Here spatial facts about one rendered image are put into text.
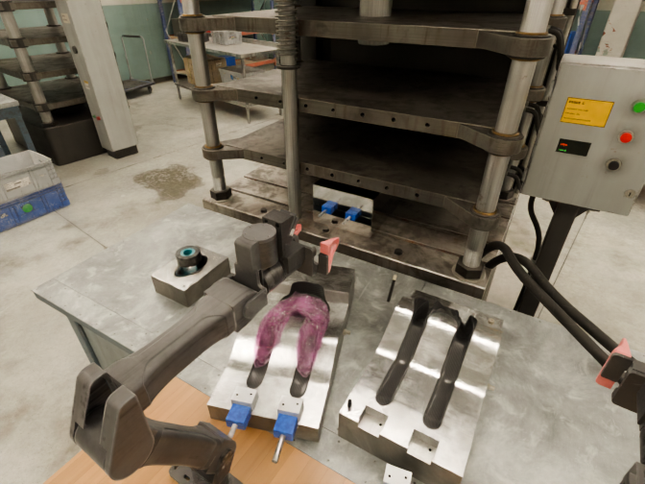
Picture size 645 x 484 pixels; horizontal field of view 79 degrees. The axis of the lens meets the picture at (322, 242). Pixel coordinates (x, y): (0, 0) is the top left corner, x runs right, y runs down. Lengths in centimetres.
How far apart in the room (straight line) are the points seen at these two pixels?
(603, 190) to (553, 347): 48
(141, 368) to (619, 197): 130
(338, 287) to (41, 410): 163
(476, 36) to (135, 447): 123
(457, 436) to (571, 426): 32
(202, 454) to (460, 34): 121
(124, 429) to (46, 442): 166
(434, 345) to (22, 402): 197
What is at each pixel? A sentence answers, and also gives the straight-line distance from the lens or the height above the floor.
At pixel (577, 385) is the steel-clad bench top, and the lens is 124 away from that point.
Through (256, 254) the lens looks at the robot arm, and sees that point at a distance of 65.
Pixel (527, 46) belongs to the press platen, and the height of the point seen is 152.
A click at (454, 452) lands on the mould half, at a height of 89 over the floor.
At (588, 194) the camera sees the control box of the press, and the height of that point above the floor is 112.
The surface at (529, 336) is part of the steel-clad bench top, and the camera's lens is 130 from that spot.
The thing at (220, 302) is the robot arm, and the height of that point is 123.
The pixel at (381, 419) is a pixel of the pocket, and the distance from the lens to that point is 93.
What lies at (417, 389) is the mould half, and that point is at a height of 89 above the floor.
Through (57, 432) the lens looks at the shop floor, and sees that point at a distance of 224.
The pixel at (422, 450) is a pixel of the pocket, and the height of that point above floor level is 86.
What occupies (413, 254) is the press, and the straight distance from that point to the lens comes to 153.
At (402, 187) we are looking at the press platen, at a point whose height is 103.
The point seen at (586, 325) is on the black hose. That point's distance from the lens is 133.
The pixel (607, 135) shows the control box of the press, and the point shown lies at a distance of 137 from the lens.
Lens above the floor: 165
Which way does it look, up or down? 34 degrees down
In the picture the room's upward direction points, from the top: straight up
